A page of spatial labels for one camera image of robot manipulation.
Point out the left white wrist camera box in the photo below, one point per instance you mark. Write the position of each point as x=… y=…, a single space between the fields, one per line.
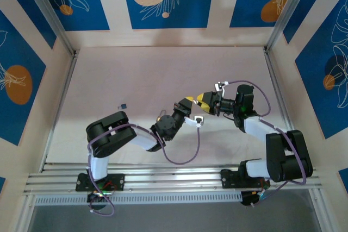
x=196 y=124

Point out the black base electronics module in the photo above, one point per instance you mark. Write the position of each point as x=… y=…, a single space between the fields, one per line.
x=248 y=199
x=98 y=196

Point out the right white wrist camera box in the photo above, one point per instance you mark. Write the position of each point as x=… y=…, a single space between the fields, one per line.
x=217 y=86

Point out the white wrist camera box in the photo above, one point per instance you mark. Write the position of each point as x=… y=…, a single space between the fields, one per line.
x=196 y=124
x=217 y=86

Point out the small dark blue chip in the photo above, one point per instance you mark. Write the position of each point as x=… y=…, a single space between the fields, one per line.
x=124 y=105

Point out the aluminium frame post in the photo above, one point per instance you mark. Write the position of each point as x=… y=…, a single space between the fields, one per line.
x=291 y=12
x=50 y=12

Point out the aluminium table side rail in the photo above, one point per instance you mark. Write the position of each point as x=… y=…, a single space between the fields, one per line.
x=271 y=69
x=68 y=80

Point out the wide aluminium base rail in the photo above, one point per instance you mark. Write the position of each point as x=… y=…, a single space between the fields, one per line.
x=174 y=177

